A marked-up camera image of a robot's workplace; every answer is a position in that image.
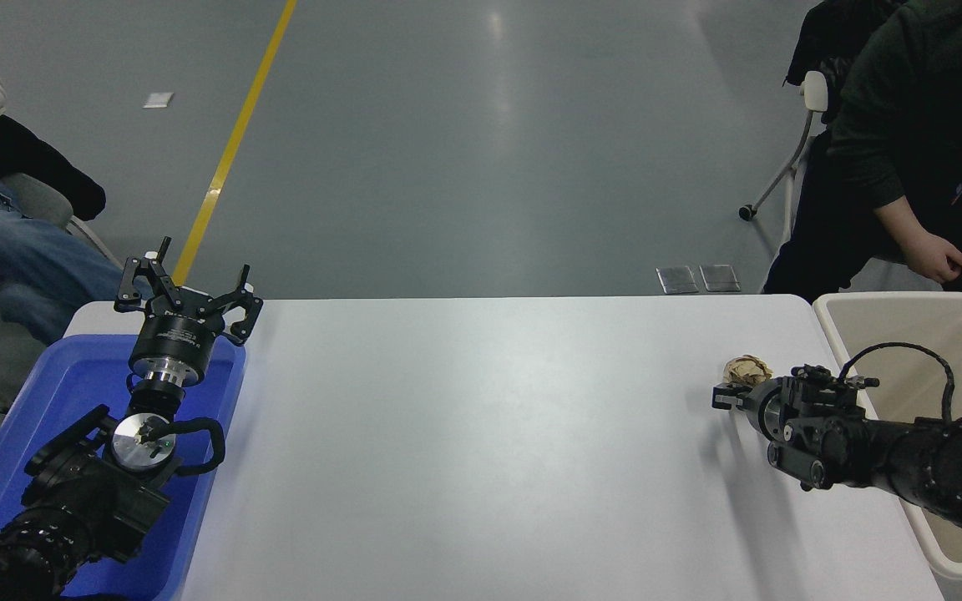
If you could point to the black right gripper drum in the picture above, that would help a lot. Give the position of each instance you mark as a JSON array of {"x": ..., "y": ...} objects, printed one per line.
[{"x": 755, "y": 407}]

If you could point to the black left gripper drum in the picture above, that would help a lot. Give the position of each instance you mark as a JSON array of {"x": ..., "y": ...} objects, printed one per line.
[{"x": 176, "y": 334}]

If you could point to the tan paper ball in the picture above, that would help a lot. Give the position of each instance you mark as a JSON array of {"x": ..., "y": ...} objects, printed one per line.
[{"x": 746, "y": 369}]

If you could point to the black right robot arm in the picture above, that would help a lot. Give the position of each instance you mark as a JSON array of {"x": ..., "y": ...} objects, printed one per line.
[{"x": 907, "y": 455}]

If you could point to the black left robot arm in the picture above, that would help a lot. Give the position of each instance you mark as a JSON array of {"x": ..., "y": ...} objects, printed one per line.
[{"x": 88, "y": 501}]

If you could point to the person's forearm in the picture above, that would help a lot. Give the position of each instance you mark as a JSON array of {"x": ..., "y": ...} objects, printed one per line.
[{"x": 903, "y": 221}]

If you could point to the person's right hand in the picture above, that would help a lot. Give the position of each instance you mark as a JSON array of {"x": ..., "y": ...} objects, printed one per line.
[{"x": 940, "y": 257}]

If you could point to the silver foil tray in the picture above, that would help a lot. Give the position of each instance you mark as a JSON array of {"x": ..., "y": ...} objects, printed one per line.
[
  {"x": 678, "y": 280},
  {"x": 720, "y": 278}
]

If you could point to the grey chair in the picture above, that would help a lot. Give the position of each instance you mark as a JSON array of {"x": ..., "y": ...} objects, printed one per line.
[{"x": 40, "y": 200}]

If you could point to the blue plastic tray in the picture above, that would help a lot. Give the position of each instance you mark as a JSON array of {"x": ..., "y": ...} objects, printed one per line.
[{"x": 47, "y": 392}]

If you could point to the large pale plastic bin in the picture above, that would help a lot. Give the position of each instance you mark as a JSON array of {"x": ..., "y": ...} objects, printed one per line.
[{"x": 898, "y": 334}]

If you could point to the black jacket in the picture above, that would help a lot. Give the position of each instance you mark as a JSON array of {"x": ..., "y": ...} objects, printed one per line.
[
  {"x": 38, "y": 163},
  {"x": 832, "y": 33}
]

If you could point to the white paper scrap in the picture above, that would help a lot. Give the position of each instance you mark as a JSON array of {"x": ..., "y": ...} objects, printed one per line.
[{"x": 158, "y": 100}]

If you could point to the white wheeled chair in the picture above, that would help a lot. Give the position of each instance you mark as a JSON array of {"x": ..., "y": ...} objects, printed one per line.
[{"x": 813, "y": 92}]

